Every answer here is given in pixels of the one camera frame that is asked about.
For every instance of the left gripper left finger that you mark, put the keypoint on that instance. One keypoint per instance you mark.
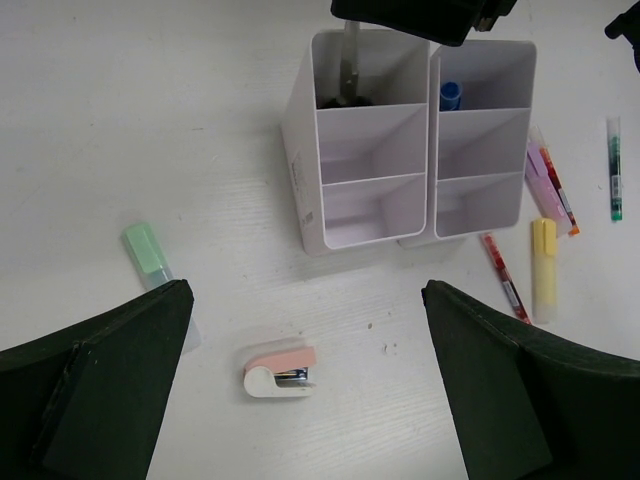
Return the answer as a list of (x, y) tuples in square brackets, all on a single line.
[(88, 401)]

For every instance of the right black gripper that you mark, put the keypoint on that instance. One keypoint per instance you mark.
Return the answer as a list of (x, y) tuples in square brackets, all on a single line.
[(446, 22)]

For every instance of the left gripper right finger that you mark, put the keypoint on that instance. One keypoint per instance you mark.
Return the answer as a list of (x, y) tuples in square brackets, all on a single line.
[(528, 404)]

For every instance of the clear bottle blue cap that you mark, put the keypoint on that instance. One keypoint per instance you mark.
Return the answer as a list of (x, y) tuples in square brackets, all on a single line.
[(450, 96)]

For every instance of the black handled scissors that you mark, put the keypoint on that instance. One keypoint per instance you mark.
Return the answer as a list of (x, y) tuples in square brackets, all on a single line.
[(349, 72)]

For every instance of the green highlighter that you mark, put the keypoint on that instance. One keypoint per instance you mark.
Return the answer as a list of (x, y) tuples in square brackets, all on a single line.
[(146, 256)]

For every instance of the yellow highlighter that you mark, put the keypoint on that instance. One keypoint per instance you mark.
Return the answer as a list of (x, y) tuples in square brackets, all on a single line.
[(544, 253)]

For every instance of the green pen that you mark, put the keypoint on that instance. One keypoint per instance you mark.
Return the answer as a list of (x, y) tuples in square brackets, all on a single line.
[(614, 162)]

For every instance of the pink highlighter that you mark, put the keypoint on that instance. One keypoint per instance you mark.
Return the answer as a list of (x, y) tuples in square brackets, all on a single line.
[(543, 191)]

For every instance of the right white organizer box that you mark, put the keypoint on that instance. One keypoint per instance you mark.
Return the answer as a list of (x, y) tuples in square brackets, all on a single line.
[(476, 155)]

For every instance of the white organizer box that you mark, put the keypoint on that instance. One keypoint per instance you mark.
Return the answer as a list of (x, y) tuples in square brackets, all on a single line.
[(359, 174), (476, 155)]

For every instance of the left white organizer box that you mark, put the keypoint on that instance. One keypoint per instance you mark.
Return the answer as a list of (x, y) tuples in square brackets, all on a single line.
[(359, 174)]

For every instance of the pink white mini stapler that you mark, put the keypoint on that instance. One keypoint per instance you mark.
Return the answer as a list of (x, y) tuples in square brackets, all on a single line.
[(278, 369)]

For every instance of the orange red pen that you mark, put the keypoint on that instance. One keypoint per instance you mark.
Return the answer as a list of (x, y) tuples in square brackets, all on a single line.
[(536, 136)]

